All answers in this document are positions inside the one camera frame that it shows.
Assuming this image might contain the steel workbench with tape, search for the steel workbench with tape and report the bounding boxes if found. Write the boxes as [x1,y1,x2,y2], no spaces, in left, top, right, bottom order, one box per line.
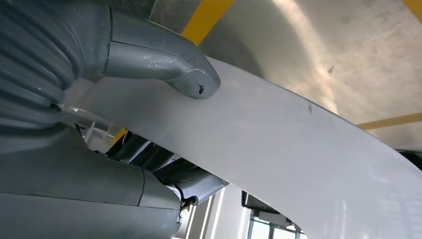
[108,0,422,152]

